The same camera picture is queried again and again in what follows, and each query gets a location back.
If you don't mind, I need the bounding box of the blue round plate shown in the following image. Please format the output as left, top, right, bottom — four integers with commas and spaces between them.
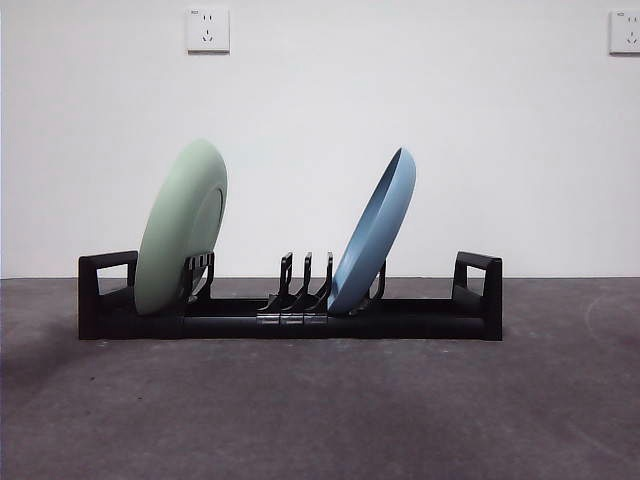
326, 146, 418, 316

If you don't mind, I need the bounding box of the green round plate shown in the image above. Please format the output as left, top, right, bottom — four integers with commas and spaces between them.
134, 138, 229, 317

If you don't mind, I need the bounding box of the black plate rack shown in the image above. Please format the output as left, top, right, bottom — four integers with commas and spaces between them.
77, 249, 504, 343

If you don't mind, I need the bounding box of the white wall socket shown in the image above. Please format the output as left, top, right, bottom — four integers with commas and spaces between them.
187, 6, 232, 55
608, 10, 640, 57

